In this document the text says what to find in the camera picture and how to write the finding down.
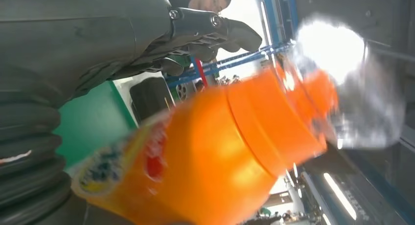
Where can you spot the white desk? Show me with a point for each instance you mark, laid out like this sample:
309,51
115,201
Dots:
121,87

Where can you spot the green table mat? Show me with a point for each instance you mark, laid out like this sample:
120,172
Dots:
90,119

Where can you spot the blue metal shelf rack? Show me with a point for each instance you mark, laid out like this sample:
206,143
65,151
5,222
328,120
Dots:
227,63

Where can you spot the black carrying case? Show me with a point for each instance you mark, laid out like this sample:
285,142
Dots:
149,97

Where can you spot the orange detergent bottle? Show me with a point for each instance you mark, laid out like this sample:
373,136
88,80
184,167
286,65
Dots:
210,152

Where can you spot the person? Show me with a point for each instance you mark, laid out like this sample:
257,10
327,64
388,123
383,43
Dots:
210,1

